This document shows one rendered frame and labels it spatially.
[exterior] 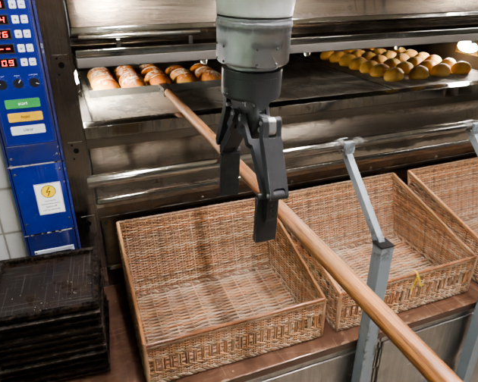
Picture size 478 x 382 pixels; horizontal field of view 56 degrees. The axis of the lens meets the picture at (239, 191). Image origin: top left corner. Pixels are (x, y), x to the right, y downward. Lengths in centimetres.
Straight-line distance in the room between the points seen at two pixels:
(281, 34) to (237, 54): 5
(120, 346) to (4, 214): 54
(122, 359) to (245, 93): 107
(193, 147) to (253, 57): 106
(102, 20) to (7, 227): 70
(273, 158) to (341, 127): 128
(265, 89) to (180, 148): 103
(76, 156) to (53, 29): 37
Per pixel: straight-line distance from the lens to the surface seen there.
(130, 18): 140
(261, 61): 54
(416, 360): 63
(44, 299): 134
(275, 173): 53
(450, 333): 184
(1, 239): 162
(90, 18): 139
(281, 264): 166
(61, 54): 141
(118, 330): 155
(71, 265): 144
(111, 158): 152
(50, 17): 140
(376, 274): 131
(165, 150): 155
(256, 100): 55
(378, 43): 159
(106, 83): 181
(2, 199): 155
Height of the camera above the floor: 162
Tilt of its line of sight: 27 degrees down
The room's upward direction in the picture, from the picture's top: straight up
